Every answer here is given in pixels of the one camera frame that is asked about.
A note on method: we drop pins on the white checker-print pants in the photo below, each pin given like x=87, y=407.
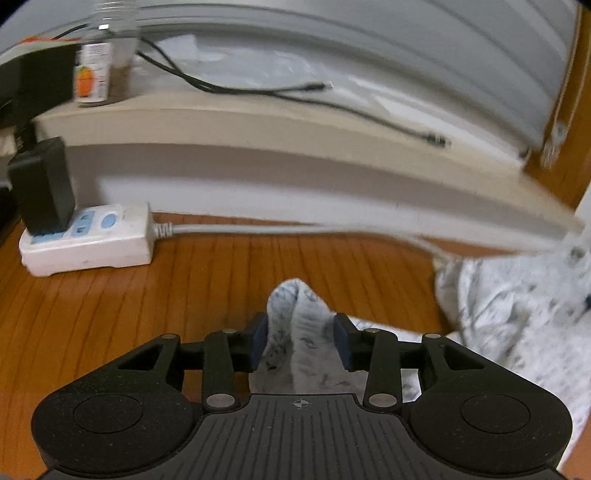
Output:
x=508, y=300

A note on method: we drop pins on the clear plastic bag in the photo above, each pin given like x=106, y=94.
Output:
x=277, y=64

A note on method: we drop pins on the black power adapter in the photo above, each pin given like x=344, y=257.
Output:
x=41, y=184

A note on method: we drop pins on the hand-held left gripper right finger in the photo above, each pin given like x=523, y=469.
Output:
x=342, y=344

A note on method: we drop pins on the black device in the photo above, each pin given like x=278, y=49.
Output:
x=37, y=83

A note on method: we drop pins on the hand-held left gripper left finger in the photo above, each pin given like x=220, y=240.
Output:
x=260, y=344

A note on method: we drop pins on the clear bottle orange label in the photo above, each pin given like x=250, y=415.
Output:
x=92, y=78

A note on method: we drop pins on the beige window sill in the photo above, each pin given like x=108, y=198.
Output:
x=231, y=124

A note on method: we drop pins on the wooden window frame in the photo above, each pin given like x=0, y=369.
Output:
x=579, y=115

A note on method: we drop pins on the white power strip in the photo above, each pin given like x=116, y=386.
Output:
x=92, y=254

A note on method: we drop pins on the grey window blind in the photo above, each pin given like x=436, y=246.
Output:
x=369, y=37

